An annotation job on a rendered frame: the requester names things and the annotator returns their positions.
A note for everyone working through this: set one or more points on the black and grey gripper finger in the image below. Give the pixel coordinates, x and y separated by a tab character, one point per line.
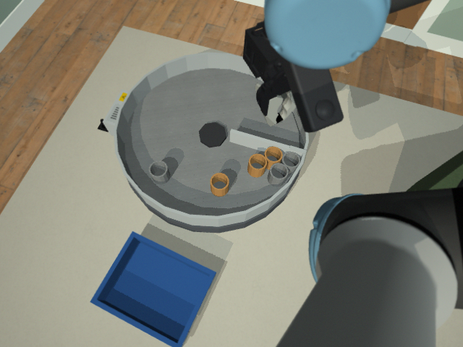
268	102
288	105

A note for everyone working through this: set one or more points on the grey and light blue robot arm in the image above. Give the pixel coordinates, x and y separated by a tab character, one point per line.
394	259

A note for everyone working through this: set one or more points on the blue crate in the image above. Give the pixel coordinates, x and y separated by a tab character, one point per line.
154	289

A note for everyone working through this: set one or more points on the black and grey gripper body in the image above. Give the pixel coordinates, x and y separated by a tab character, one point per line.
263	60

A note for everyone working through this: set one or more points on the bronze bushing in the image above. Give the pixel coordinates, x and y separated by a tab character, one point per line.
275	152
220	177
257	172

